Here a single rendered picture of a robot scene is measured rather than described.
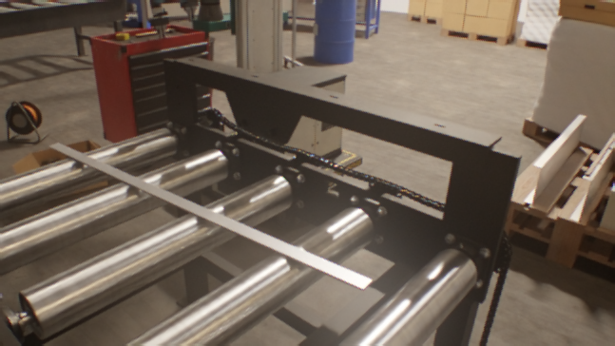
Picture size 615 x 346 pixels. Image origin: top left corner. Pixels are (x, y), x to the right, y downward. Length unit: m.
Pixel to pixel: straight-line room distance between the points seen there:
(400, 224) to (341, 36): 5.65
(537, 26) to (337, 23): 3.96
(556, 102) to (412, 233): 3.49
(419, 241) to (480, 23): 8.36
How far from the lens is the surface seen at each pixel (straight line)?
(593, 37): 4.49
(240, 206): 1.36
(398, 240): 1.40
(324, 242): 1.20
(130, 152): 1.80
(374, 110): 1.32
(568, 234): 2.94
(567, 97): 4.67
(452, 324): 1.41
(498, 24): 9.49
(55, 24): 6.53
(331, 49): 6.91
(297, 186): 1.52
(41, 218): 1.42
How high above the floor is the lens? 1.58
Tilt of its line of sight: 27 degrees down
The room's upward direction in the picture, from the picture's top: 1 degrees clockwise
